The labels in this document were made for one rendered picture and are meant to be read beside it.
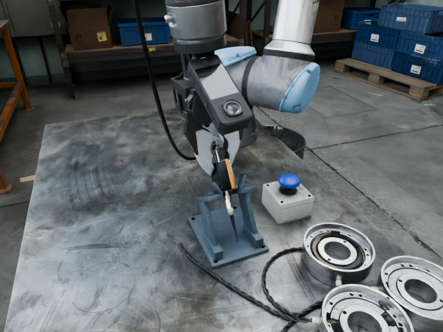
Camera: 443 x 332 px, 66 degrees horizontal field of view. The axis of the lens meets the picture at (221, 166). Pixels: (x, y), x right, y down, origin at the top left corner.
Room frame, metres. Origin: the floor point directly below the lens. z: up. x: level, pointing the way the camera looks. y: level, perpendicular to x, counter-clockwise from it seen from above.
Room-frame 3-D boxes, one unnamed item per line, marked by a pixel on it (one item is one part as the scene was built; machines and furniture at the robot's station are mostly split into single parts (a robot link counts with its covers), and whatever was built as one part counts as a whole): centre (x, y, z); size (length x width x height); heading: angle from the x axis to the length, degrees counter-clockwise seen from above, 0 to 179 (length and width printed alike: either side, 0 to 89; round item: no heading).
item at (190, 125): (0.46, 0.03, 1.00); 0.05 x 0.02 x 0.09; 117
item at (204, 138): (0.48, 0.04, 0.96); 0.06 x 0.03 x 0.09; 27
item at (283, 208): (0.53, -0.12, 0.82); 0.08 x 0.07 x 0.05; 20
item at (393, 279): (0.31, -0.27, 0.82); 0.08 x 0.08 x 0.02
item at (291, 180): (0.52, -0.12, 0.85); 0.04 x 0.04 x 0.05
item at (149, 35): (3.86, 0.83, 0.56); 0.52 x 0.38 x 0.22; 107
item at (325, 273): (0.38, -0.18, 0.82); 0.10 x 0.10 x 0.04
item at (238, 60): (0.84, -0.03, 0.97); 0.13 x 0.12 x 0.14; 59
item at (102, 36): (3.65, 1.33, 0.64); 0.49 x 0.40 x 0.37; 115
